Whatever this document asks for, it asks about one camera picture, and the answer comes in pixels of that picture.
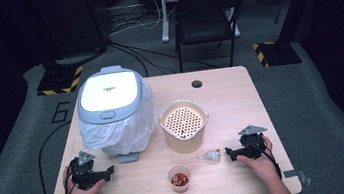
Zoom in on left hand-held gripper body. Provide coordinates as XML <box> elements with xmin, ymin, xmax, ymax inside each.
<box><xmin>65</xmin><ymin>148</ymin><xmax>107</xmax><ymax>193</ymax></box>

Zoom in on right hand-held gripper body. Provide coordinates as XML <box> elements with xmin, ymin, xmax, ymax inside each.
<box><xmin>235</xmin><ymin>122</ymin><xmax>272</xmax><ymax>163</ymax></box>

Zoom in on clear plastic wrapper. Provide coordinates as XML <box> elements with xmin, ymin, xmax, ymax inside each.
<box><xmin>195</xmin><ymin>148</ymin><xmax>223</xmax><ymax>166</ymax></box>

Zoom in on white plastic bin liner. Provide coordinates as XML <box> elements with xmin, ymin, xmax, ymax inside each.
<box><xmin>73</xmin><ymin>77</ymin><xmax>161</xmax><ymax>161</ymax></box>

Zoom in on beige container with perforated strainer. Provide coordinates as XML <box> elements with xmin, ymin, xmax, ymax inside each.
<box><xmin>156</xmin><ymin>95</ymin><xmax>214</xmax><ymax>158</ymax></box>

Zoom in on red food scraps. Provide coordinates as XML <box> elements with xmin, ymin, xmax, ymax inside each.
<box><xmin>170</xmin><ymin>172</ymin><xmax>191</xmax><ymax>188</ymax></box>

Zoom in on clear plastic cup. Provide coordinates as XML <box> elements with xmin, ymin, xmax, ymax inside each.
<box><xmin>166</xmin><ymin>162</ymin><xmax>194</xmax><ymax>194</ymax></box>

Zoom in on white pedal trash can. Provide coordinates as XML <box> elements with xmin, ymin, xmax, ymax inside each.
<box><xmin>71</xmin><ymin>61</ymin><xmax>162</xmax><ymax>169</ymax></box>

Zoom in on person's right hand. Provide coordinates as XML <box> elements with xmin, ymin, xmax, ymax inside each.
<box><xmin>234</xmin><ymin>133</ymin><xmax>283</xmax><ymax>188</ymax></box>

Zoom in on grey table clamp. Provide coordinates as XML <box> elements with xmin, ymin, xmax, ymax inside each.
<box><xmin>283</xmin><ymin>167</ymin><xmax>313</xmax><ymax>193</ymax></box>

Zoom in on black stand base striped edge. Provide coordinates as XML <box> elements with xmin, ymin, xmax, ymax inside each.
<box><xmin>33</xmin><ymin>64</ymin><xmax>87</xmax><ymax>98</ymax></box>
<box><xmin>252</xmin><ymin>37</ymin><xmax>304</xmax><ymax>70</ymax></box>

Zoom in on black folding chair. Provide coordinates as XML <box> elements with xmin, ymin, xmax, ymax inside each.
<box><xmin>168</xmin><ymin>0</ymin><xmax>251</xmax><ymax>74</ymax></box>

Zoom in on black cabinet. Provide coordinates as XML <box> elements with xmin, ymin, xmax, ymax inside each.
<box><xmin>27</xmin><ymin>0</ymin><xmax>112</xmax><ymax>63</ymax></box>

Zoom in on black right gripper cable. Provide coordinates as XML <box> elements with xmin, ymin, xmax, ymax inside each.
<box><xmin>249</xmin><ymin>137</ymin><xmax>284</xmax><ymax>184</ymax></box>

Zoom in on black table cable grommet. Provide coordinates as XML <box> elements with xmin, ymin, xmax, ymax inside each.
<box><xmin>190</xmin><ymin>79</ymin><xmax>204</xmax><ymax>89</ymax></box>

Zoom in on black floor cables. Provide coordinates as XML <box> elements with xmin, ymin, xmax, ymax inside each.
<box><xmin>107</xmin><ymin>27</ymin><xmax>221</xmax><ymax>84</ymax></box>

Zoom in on white desk frame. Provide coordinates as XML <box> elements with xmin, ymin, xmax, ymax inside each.
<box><xmin>156</xmin><ymin>0</ymin><xmax>251</xmax><ymax>48</ymax></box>

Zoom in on white floor cables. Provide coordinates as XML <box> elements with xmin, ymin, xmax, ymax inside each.
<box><xmin>103</xmin><ymin>0</ymin><xmax>165</xmax><ymax>38</ymax></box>

